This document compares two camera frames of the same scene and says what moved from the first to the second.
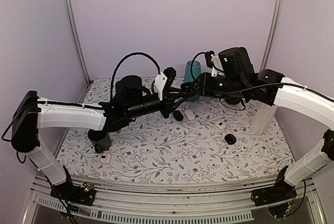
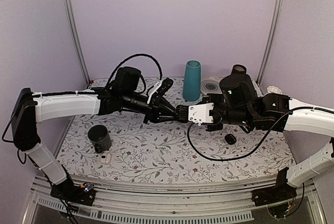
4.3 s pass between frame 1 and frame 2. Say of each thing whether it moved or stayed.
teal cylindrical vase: stayed
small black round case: stayed
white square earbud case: stayed
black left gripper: moved
